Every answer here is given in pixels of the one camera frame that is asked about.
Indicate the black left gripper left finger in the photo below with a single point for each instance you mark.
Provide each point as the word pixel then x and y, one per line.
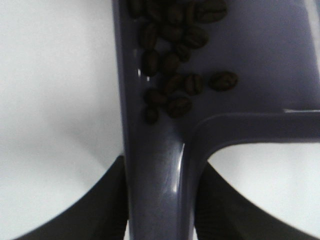
pixel 35 206

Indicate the pile of coffee beans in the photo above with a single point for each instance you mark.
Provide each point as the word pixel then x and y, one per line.
pixel 168 38

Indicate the grey plastic dustpan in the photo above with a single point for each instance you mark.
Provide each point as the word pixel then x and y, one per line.
pixel 271 46

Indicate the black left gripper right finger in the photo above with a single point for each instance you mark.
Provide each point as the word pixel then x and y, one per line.
pixel 224 214

